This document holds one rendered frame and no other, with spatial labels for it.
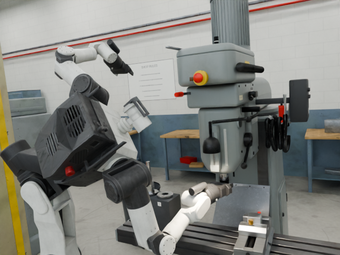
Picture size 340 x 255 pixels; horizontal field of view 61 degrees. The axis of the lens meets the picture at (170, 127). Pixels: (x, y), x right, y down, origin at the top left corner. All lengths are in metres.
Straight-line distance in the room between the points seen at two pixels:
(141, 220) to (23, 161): 0.53
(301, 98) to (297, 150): 4.16
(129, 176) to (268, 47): 4.85
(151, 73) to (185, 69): 5.23
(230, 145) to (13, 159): 0.91
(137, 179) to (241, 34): 0.94
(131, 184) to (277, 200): 1.10
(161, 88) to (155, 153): 1.47
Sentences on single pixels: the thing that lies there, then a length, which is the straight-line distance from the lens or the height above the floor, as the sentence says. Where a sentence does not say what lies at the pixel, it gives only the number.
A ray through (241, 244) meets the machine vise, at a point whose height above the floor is 1.03.
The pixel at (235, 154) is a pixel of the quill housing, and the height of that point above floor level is 1.41.
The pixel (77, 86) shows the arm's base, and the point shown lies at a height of 1.76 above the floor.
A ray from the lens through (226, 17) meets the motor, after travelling 1.59.
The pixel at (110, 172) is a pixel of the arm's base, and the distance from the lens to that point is 1.04.
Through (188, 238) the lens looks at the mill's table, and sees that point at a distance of 1.60.
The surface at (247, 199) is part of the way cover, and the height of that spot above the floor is 1.04.
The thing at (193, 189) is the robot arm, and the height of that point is 1.30.
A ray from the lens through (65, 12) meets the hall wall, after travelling 8.17.
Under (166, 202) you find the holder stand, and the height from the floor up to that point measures 1.14.
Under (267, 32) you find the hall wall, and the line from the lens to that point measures 5.67.
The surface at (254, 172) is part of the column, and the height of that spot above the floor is 1.19.
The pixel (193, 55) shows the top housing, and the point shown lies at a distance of 1.22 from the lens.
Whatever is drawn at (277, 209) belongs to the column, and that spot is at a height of 0.97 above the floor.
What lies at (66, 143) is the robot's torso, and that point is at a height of 1.57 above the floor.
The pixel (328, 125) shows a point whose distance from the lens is 5.08.
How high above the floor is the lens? 1.72
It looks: 7 degrees down
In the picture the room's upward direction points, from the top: 4 degrees counter-clockwise
